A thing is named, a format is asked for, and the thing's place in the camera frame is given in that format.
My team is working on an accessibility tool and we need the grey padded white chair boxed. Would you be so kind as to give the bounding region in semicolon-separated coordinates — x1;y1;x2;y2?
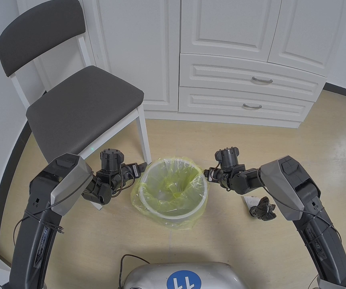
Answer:
0;0;152;211

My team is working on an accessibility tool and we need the yellow plastic bag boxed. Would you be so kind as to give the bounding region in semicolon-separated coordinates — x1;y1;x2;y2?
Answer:
130;157;209;230

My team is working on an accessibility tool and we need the light grey trash bin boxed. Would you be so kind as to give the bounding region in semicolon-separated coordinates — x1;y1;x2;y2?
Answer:
140;158;208;226

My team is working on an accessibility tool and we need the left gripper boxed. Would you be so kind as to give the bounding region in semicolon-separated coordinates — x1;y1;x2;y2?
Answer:
119;162;141;182

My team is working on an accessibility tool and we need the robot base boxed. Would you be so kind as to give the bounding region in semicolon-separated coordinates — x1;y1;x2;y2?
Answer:
122;262;249;289

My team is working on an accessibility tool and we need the black cable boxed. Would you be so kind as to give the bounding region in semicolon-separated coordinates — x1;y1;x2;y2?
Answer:
118;254;151;289

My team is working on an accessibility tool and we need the white wardrobe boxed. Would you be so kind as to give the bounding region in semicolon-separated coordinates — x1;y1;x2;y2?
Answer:
14;0;346;129

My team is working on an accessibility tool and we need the white printed wrapper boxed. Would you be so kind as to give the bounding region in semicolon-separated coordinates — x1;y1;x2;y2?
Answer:
242;195;262;210

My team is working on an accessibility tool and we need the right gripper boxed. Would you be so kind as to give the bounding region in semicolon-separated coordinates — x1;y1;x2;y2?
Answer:
204;167;223;186

